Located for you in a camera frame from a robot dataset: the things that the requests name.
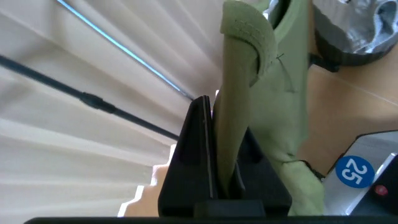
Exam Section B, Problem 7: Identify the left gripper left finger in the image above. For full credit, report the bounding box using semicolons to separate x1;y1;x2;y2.
157;95;219;218

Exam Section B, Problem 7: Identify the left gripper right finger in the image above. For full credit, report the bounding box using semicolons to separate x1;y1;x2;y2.
229;128;292;217

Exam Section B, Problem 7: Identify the green printed shirt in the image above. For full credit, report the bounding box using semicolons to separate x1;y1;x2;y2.
213;0;326;216

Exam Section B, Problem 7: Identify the pale grey garment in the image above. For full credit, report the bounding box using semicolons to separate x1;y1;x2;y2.
312;0;398;56

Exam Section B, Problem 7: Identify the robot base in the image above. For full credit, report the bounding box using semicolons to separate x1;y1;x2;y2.
323;129;398;217

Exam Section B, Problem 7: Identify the white laundry basket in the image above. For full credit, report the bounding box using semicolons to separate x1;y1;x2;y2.
310;0;398;73

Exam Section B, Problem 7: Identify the beige curtain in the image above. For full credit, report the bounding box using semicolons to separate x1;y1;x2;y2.
0;0;231;218

